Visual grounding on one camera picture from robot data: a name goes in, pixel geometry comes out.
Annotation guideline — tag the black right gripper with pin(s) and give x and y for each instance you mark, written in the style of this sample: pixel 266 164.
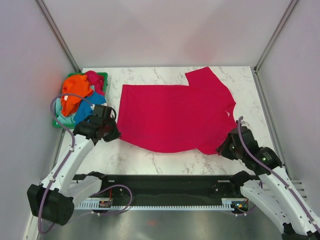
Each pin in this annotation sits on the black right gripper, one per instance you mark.
pixel 222 150

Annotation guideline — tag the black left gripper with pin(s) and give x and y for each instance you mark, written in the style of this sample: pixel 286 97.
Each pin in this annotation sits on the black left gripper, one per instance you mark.
pixel 116 134

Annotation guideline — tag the orange t shirt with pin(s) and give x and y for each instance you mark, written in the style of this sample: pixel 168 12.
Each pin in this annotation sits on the orange t shirt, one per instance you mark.
pixel 76 84

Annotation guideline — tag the magenta t shirt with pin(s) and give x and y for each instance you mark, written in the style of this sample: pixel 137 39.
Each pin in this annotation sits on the magenta t shirt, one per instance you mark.
pixel 96 80
pixel 177 118

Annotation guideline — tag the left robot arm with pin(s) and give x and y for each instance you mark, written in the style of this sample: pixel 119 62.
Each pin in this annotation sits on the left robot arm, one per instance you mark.
pixel 55 198

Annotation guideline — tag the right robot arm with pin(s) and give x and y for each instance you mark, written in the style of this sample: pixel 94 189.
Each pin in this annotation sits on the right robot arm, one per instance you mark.
pixel 274 193

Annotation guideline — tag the blue t shirt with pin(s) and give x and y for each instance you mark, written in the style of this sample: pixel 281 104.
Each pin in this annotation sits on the blue t shirt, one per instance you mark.
pixel 84 109

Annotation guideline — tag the light teal t shirt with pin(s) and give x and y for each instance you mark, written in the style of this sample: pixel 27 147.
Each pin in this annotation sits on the light teal t shirt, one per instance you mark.
pixel 65 120

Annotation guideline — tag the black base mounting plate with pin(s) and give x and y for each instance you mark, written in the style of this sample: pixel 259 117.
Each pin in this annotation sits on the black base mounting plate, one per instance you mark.
pixel 176 189

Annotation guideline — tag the right side aluminium rail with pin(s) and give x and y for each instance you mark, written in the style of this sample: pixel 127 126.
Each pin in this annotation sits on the right side aluminium rail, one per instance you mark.
pixel 266 128

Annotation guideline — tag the white slotted cable duct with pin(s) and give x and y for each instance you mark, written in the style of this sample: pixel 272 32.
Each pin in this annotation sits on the white slotted cable duct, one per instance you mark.
pixel 102 204

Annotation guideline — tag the left aluminium corner post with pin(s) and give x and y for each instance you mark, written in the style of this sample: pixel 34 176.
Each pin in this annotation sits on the left aluminium corner post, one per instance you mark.
pixel 57 34

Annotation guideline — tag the aluminium corner post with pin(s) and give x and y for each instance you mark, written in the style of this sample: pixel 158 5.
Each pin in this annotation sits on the aluminium corner post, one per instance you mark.
pixel 57 34
pixel 276 33

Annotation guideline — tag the right aluminium corner post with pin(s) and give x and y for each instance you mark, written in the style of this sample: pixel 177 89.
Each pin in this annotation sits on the right aluminium corner post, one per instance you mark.
pixel 276 33

